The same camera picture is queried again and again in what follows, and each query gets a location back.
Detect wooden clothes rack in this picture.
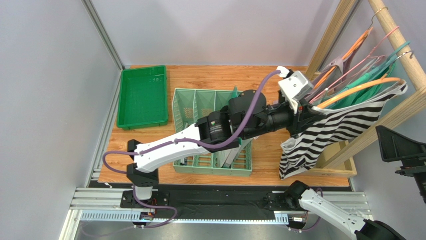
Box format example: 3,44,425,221
283,0,426,179

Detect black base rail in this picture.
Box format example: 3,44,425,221
75,183,367,234

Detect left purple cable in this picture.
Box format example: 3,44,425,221
102,66,290,175

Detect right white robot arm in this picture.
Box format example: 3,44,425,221
284,125,426,240

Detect mauve tank top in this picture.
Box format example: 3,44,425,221
308,57,352,99

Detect green tank top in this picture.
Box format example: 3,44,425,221
339,58,399,107

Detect mint green file organizer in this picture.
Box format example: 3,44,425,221
172,87,253,177

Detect orange clothes hanger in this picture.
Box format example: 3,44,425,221
317,56,401,110

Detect green plastic tray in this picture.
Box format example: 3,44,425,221
116,65,169,131

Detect black white striped tank top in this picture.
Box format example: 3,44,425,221
278,80,408,180

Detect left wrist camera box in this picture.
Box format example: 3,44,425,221
276,66,314,115

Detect aluminium frame post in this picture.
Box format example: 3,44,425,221
81,0,126,71

